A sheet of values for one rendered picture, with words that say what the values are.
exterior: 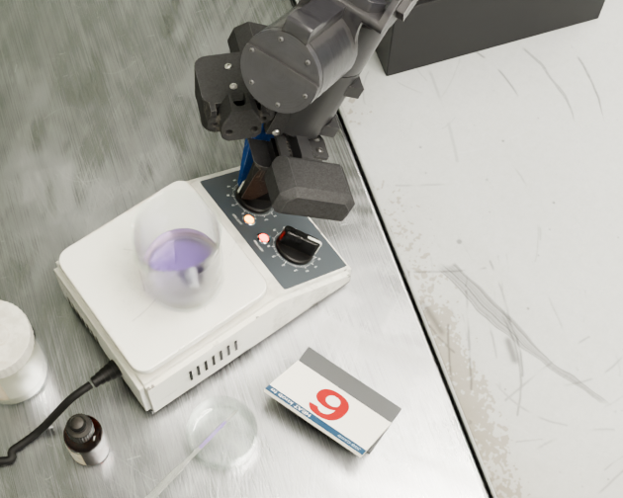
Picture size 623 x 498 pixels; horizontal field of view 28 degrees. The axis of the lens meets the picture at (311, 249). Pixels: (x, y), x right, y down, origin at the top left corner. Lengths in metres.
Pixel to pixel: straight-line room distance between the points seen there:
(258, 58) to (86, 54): 0.36
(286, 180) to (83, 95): 0.31
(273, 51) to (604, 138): 0.41
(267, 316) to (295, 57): 0.24
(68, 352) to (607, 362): 0.44
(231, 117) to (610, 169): 0.38
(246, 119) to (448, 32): 0.28
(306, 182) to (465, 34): 0.29
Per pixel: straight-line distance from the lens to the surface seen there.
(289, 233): 0.97
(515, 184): 1.09
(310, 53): 0.79
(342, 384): 0.99
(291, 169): 0.88
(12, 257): 1.06
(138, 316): 0.93
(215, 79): 0.90
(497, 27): 1.13
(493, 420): 1.00
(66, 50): 1.16
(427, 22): 1.08
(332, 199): 0.88
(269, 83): 0.82
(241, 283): 0.93
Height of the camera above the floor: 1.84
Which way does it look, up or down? 65 degrees down
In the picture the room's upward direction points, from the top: 2 degrees clockwise
